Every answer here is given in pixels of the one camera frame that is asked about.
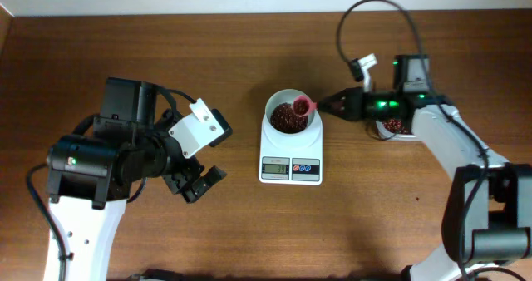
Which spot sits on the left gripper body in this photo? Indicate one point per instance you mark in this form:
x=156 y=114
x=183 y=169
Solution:
x=164 y=155

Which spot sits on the clear plastic bean container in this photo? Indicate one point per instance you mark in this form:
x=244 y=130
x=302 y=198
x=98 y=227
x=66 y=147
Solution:
x=386 y=135

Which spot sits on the red beans in bowl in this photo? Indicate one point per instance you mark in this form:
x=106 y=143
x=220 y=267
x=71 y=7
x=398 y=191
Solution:
x=285 y=120

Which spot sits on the pink measuring scoop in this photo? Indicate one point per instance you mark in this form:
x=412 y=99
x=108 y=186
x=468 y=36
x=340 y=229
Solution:
x=303 y=106

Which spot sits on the red beans in container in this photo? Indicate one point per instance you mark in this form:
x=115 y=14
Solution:
x=396 y=126

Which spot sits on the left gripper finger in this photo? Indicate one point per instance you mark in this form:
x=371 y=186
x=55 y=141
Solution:
x=196 y=189
x=222 y=127

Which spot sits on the white digital kitchen scale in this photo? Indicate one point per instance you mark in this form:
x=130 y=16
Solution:
x=291 y=159

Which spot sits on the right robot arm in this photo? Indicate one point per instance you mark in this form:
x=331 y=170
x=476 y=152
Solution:
x=487 y=220

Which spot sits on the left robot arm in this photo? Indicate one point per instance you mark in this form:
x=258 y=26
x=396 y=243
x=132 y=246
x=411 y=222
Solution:
x=83 y=223

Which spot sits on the white round bowl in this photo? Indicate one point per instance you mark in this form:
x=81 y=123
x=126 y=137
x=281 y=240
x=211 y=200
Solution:
x=285 y=96

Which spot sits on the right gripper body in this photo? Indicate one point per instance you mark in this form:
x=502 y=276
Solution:
x=358 y=105

